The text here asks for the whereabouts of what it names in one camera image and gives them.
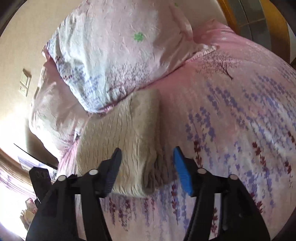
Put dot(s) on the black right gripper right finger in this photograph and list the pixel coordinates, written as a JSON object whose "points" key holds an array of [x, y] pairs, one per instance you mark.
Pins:
{"points": [[221, 199]]}

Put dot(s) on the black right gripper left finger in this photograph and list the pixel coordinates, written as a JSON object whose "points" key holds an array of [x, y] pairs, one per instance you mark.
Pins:
{"points": [[55, 218]]}

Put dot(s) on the beige cable-knit sweater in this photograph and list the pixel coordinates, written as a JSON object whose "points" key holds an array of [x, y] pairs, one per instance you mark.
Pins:
{"points": [[134, 127]]}

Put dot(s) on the pink floral left pillow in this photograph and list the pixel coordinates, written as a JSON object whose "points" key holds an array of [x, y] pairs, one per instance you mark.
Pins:
{"points": [[57, 119]]}

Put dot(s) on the pink floral bed sheet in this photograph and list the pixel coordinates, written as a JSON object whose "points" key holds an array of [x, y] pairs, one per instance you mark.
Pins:
{"points": [[233, 112]]}

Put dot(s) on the white lavender-print right pillow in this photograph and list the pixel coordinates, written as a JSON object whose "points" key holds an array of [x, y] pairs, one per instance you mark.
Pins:
{"points": [[105, 50]]}

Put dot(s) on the wooden bed headboard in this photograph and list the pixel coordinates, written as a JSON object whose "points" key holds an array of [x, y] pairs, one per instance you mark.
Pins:
{"points": [[263, 23]]}

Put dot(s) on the white wall switch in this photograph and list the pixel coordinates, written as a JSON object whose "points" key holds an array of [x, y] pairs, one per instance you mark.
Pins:
{"points": [[25, 82]]}

